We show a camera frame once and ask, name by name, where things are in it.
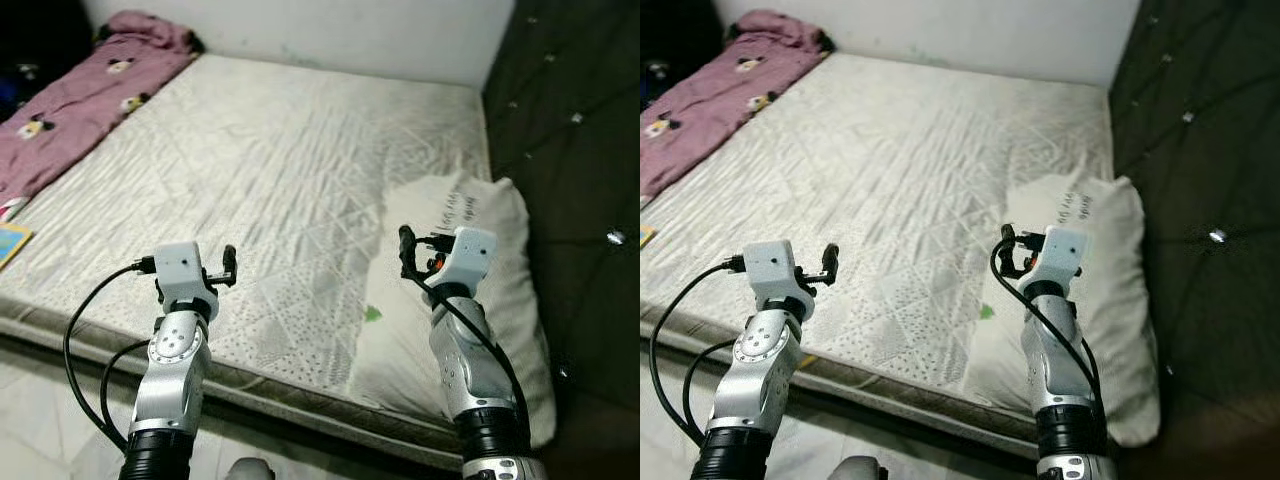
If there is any white pillow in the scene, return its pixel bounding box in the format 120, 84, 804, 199
350, 172, 556, 449
965, 172, 1161, 448

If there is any white quilted mattress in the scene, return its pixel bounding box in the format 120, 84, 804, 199
640, 50, 1116, 446
0, 52, 501, 451

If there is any grey bed base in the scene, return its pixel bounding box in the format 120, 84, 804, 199
0, 305, 466, 473
640, 300, 1046, 463

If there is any pink cartoon print blanket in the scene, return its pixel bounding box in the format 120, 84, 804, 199
0, 10, 201, 223
640, 10, 836, 206

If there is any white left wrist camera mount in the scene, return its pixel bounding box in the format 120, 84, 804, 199
153, 241, 221, 306
745, 240, 806, 301

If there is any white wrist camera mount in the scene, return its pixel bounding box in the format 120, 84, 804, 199
1035, 225, 1089, 291
745, 240, 806, 301
153, 241, 221, 306
440, 226, 499, 291

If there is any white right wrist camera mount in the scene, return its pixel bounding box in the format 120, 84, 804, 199
440, 226, 499, 291
1035, 225, 1089, 291

